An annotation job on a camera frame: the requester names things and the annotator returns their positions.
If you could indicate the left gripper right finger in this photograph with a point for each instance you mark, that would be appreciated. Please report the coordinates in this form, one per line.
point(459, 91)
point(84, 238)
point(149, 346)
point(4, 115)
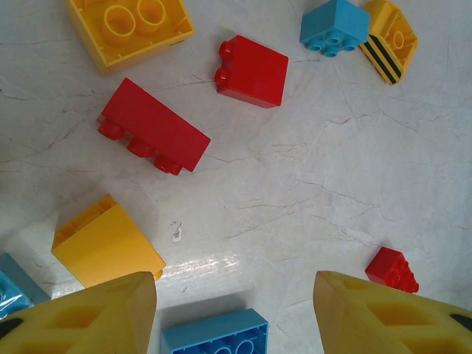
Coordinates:
point(387, 324)

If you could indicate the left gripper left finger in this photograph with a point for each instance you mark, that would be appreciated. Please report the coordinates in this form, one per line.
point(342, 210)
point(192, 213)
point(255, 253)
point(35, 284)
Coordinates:
point(73, 324)

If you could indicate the long red lego brick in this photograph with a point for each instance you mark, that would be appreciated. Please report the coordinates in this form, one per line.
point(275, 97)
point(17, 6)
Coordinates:
point(155, 125)

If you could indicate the yellow black-striped lego brick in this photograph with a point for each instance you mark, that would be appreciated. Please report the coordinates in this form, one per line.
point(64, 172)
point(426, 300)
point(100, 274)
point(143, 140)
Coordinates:
point(383, 62)

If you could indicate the small blue lego brick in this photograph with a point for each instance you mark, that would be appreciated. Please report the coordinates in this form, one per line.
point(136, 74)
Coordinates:
point(332, 20)

